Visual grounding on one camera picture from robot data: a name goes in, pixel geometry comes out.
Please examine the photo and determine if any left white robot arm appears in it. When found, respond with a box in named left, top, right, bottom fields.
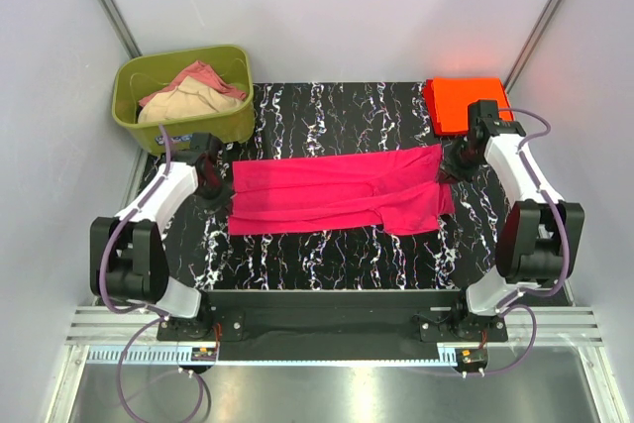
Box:
left=89, top=150, right=232, bottom=340

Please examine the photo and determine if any aluminium rail frame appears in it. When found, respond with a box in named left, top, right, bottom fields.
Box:
left=45, top=294, right=630, bottom=422

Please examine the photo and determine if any folded orange t shirt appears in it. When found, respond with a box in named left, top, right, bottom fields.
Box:
left=422, top=77, right=513, bottom=137

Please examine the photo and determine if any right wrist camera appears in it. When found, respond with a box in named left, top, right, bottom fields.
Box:
left=467, top=100, right=526, bottom=142

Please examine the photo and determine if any olive green plastic bin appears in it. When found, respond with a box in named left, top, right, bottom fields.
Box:
left=112, top=46, right=255, bottom=156

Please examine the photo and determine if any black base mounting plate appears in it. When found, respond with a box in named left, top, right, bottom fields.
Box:
left=158, top=290, right=508, bottom=366

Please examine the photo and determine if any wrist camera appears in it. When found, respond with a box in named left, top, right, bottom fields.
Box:
left=188, top=133, right=224, bottom=158
left=467, top=100, right=526, bottom=142

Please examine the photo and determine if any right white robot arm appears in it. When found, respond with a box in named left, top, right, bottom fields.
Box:
left=438, top=119, right=584, bottom=341

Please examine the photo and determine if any dusty pink t shirt in bin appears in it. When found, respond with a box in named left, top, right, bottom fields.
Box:
left=139, top=60, right=247, bottom=107

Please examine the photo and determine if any beige t shirt in bin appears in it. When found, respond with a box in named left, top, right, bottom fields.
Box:
left=138, top=77, right=244, bottom=124

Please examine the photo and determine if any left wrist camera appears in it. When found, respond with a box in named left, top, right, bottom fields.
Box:
left=188, top=133, right=224, bottom=158

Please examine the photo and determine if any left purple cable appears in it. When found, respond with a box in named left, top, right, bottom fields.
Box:
left=98, top=123, right=213, bottom=422

